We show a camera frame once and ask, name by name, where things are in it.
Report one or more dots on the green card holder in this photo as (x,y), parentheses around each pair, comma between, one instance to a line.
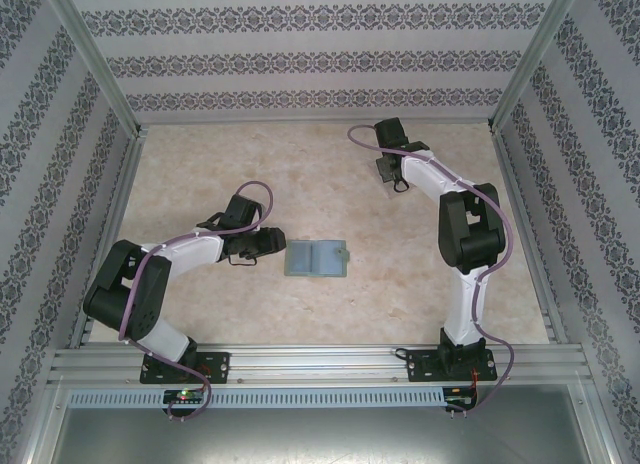
(320,259)

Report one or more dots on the clear plastic card stand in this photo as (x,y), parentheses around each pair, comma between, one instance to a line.
(391,196)

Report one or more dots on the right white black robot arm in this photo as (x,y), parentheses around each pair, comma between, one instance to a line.
(470,234)

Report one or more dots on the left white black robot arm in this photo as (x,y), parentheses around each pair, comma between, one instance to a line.
(150,309)

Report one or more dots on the grey metal sheet panel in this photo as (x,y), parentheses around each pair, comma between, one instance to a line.
(320,434)

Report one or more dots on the aluminium back rail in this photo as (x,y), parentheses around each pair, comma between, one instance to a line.
(315,121)

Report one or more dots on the aluminium mounting rail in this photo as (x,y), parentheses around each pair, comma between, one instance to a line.
(315,364)

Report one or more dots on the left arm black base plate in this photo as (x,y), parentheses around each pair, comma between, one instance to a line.
(217,366)

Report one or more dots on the aluminium side rail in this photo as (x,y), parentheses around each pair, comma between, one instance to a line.
(522,209)
(112,209)

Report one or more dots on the aluminium frame post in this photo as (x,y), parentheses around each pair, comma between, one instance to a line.
(95,59)
(535,59)

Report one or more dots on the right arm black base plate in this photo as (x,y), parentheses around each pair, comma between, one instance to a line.
(422,366)

